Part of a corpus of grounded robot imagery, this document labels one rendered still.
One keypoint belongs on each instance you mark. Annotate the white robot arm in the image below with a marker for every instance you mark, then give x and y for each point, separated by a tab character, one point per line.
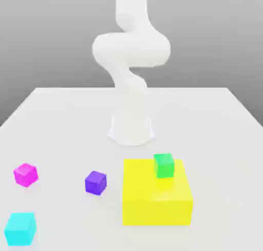
131	49

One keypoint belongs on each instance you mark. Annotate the small purple cube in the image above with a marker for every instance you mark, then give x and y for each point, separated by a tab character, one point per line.
95	183

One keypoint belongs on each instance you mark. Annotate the small green cube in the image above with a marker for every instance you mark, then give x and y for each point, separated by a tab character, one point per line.
164	166

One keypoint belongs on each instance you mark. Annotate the small cyan cube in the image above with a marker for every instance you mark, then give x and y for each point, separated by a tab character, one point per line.
20	229

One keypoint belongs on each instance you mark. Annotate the large yellow box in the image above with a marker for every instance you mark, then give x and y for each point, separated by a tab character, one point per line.
152	203

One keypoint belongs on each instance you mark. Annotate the small magenta cube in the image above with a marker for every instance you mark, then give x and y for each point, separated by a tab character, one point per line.
25	174

